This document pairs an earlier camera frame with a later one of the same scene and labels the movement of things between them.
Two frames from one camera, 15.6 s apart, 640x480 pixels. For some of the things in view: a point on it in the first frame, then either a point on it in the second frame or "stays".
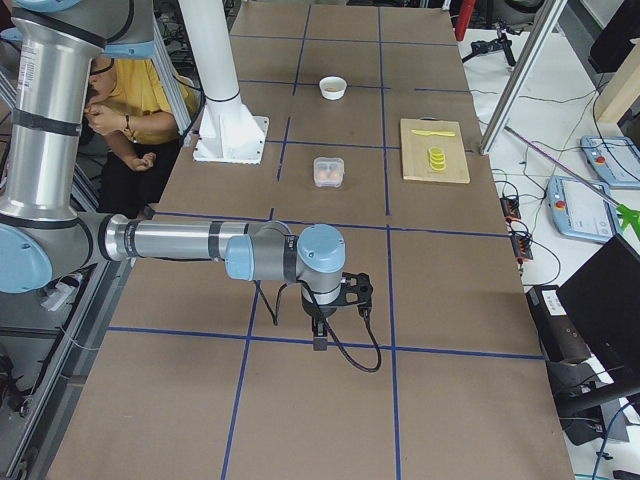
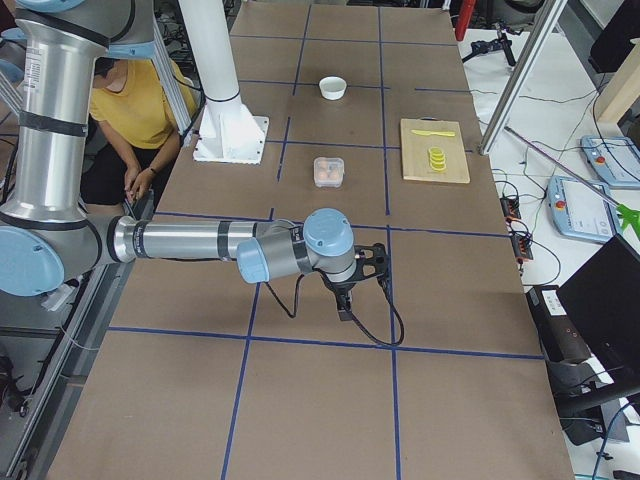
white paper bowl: (332, 87) stays
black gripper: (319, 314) to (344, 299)
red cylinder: (466, 7) stays
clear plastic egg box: (329, 172) stays
